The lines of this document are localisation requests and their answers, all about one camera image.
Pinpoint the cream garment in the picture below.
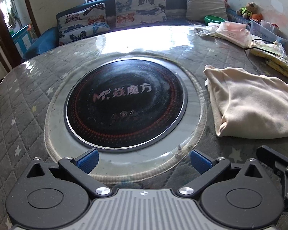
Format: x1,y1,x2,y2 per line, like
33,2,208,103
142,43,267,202
204,65,288,139

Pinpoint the clear crumpled plastic bag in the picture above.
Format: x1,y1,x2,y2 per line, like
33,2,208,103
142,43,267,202
194,23,222,38

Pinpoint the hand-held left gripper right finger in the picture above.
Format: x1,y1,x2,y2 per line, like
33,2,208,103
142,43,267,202
178,150,263,196

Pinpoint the black cable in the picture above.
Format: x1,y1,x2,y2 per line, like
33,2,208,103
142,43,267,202
244,38,280,51

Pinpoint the yellow patterned cloth in bag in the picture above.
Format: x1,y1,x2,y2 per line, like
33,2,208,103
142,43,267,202
250,40,288,79

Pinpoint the brown teddy bear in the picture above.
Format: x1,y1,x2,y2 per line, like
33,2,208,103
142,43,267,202
239,2,260,20

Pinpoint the plain grey cushion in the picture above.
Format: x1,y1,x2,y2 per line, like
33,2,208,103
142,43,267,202
185,0,229,24

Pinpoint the brown wooden door frame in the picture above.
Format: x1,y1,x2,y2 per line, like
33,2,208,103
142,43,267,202
0,0,41,67

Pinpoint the pink cloth in plastic bag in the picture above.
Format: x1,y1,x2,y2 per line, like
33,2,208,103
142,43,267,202
215,21,253,49

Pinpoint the blue playpen fence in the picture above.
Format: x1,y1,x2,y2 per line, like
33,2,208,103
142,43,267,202
11,23,39,56

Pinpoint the clear plastic storage box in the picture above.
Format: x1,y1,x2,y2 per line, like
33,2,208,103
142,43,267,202
249,19,288,42

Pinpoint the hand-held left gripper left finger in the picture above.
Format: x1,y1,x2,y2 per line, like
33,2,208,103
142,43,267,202
26,149,112,197

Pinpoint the green bowl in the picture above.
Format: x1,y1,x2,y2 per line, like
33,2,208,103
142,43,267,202
205,16,227,26

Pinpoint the small butterfly print cushion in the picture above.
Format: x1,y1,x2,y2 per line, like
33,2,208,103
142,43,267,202
58,3,111,46

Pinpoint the round black induction cooktop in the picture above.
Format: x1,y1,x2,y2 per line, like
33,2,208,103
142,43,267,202
64,57,188,151

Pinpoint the blue sofa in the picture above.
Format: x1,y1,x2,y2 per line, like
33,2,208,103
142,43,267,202
22,0,252,63

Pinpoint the large butterfly print cushion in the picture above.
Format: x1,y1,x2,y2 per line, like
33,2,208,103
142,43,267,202
115,0,167,29

